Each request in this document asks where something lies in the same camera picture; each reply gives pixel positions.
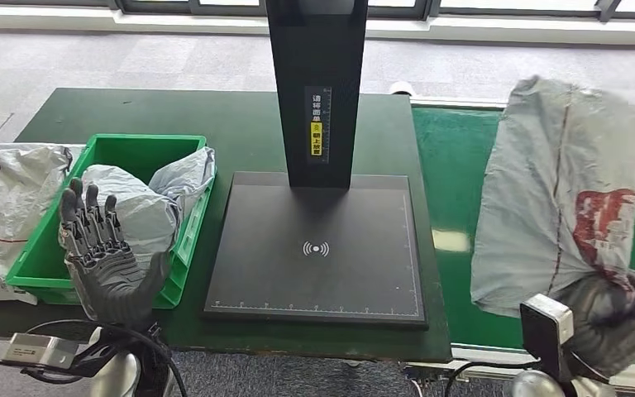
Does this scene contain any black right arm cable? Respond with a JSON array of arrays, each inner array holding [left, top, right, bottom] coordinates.
[[442, 358, 543, 397]]

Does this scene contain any black inbound scanner machine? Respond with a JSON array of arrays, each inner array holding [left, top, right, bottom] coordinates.
[[203, 0, 428, 330]]

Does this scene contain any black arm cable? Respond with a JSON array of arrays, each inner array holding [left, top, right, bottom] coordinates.
[[442, 358, 543, 397], [21, 319, 190, 397]]

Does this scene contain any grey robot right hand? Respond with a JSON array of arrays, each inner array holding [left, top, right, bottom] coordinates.
[[556, 261, 635, 379]]

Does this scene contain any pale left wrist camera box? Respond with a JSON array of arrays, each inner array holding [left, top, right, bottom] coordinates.
[[0, 332, 80, 371]]

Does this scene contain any grey poly mailer parcel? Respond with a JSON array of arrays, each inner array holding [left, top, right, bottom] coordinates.
[[149, 146, 217, 220], [79, 164, 183, 270]]

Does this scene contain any dark green table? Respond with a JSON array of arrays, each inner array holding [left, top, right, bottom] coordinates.
[[0, 87, 453, 363]]

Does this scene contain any green conveyor belt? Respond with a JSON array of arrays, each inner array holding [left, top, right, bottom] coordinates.
[[411, 107, 635, 366]]

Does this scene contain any green plastic crate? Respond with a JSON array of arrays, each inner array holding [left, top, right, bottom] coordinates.
[[5, 134, 217, 309]]

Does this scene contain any grey parcel with red print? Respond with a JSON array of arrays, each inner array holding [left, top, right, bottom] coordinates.
[[470, 75, 635, 320]]

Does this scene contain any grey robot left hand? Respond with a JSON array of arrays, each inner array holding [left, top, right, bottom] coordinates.
[[57, 178, 172, 328]]

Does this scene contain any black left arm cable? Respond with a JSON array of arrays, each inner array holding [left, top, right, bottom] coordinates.
[[21, 319, 190, 397]]

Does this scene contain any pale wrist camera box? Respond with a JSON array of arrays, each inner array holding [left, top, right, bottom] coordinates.
[[0, 332, 80, 371], [518, 294, 576, 382]]

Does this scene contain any window with dark frame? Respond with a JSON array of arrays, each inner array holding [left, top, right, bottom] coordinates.
[[0, 0, 635, 22]]

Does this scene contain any aluminium conveyor frame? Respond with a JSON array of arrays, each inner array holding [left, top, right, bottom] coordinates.
[[399, 95, 635, 395]]

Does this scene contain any white window sill ledge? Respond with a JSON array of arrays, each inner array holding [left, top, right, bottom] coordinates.
[[0, 5, 635, 48]]

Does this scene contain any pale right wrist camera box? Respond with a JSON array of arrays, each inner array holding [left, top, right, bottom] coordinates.
[[518, 294, 576, 382]]

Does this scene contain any yellow and black label sticker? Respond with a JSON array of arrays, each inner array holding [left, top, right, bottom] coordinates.
[[304, 85, 332, 165]]

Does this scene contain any large crumpled white sack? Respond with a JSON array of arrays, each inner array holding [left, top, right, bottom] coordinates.
[[0, 143, 86, 305]]

